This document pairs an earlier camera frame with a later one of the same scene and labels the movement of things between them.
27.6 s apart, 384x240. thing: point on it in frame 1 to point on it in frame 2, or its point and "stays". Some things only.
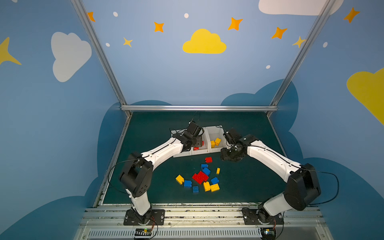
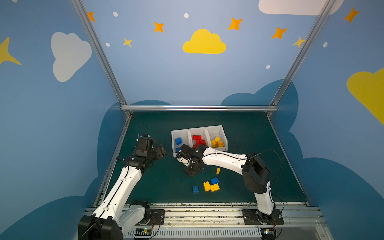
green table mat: (190, 178) stays
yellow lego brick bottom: (207, 186) stays
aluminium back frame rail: (199, 108) stays
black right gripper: (231, 153) to (193, 167)
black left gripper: (194, 141) to (159, 151)
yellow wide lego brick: (214, 187) stays
